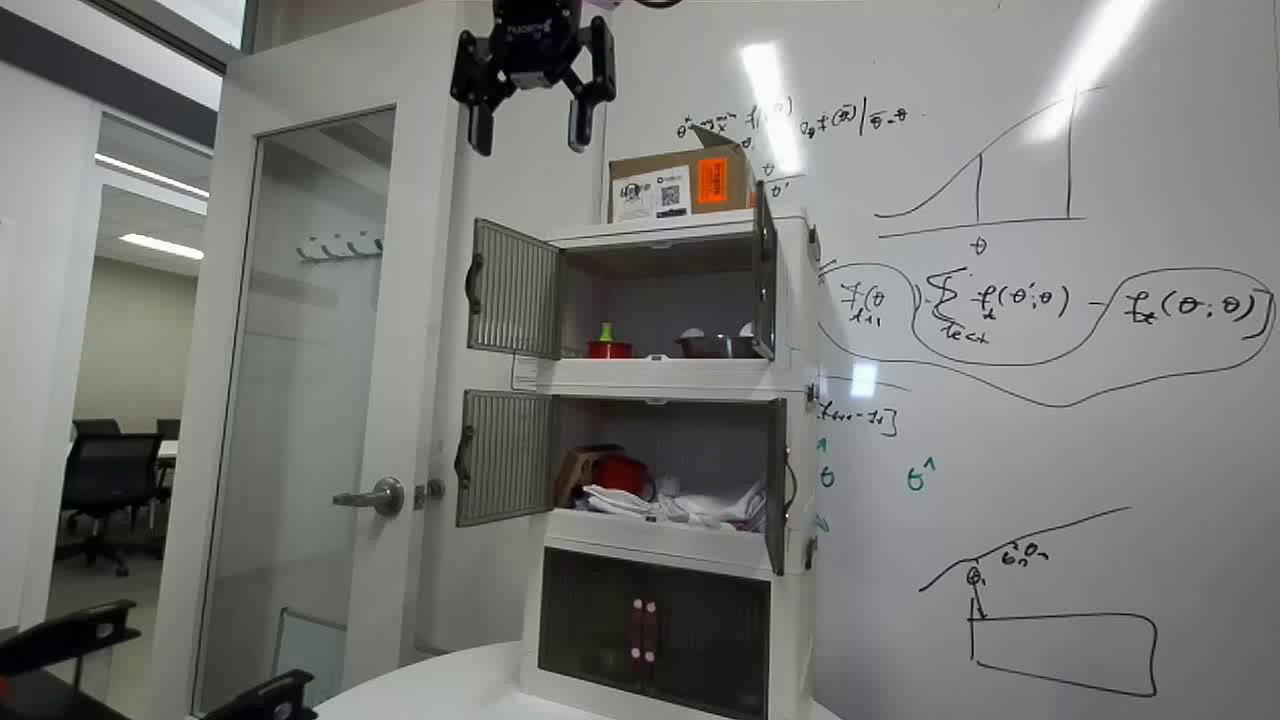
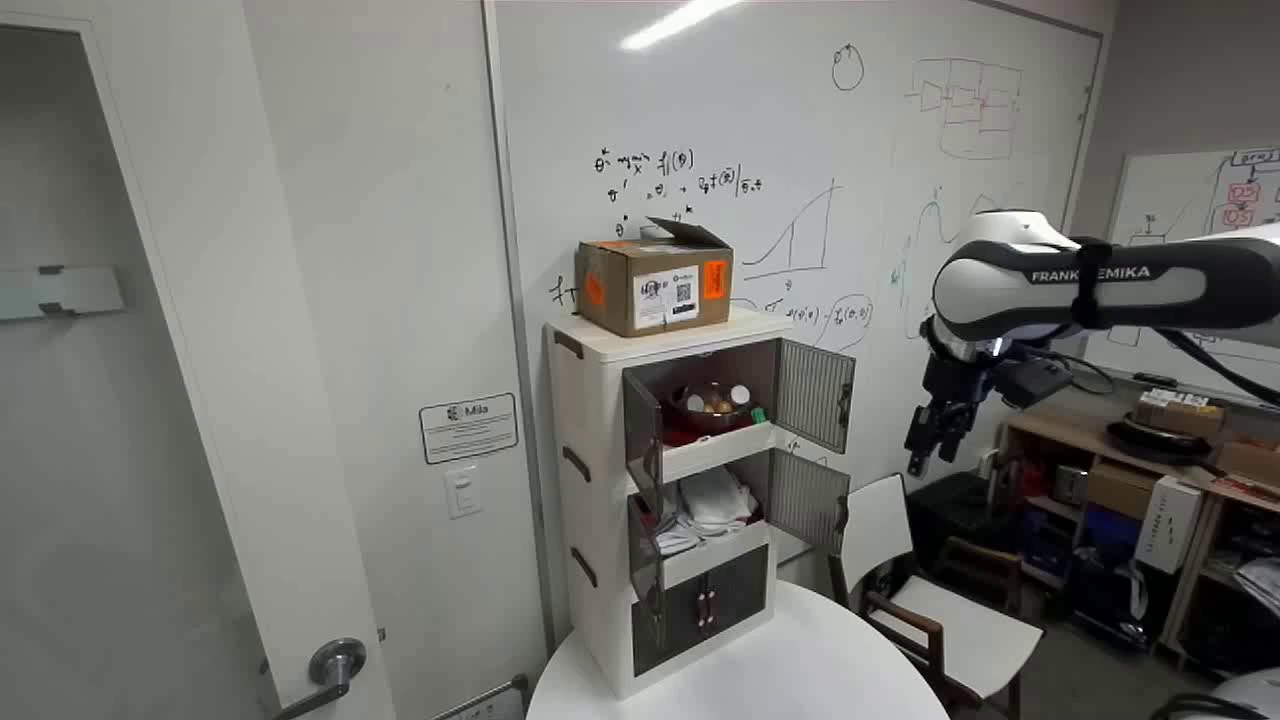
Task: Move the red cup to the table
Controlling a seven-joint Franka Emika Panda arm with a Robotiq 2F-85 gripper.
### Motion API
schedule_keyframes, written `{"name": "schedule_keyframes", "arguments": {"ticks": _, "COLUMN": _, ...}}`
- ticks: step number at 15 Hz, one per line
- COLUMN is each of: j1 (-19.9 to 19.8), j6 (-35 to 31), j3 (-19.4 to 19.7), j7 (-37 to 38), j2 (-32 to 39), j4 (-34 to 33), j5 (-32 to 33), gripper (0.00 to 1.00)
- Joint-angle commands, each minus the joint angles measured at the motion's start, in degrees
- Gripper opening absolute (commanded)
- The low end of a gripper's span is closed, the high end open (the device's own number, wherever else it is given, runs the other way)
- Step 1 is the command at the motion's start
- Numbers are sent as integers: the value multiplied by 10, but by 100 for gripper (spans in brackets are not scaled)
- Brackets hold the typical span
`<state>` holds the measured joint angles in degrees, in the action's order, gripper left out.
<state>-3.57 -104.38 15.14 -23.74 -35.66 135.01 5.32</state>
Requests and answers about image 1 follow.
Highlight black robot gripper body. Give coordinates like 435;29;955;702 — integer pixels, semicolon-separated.
451;0;616;109

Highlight red cup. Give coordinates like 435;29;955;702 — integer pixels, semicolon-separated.
589;338;631;360

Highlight cardboard box with labels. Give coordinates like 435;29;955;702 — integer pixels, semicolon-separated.
607;127;754;222

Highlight upper left cabinet door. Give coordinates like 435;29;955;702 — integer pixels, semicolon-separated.
465;217;559;354

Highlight upper right cabinet door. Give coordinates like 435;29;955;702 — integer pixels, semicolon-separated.
754;180;778;360

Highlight dark object on top shelf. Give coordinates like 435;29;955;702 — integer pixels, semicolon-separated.
677;326;736;360

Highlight middle left cabinet door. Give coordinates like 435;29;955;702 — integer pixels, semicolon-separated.
451;387;552;529

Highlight middle right cabinet door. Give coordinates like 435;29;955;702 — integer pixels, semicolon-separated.
766;400;787;577

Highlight red object on middle shelf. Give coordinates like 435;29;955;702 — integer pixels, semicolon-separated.
597;456;652;495

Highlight white crumpled cloth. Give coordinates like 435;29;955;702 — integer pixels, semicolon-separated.
584;483;766;529

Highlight white glass door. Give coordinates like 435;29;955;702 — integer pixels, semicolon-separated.
146;45;456;720

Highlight white shelf cabinet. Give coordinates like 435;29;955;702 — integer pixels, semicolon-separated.
519;212;824;720

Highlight black office chair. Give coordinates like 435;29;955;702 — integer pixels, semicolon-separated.
59;433;159;577

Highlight dark bottom cabinet door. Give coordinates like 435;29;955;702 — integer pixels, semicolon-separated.
535;548;771;720

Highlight black object bottom edge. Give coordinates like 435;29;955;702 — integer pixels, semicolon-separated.
202;666;318;720

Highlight black bar lower left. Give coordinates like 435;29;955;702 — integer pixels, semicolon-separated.
0;598;135;674

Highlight white wall hooks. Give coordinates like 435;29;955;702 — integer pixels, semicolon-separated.
295;231;384;262

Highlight silver door handle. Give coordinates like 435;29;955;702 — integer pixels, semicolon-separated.
337;479;406;517

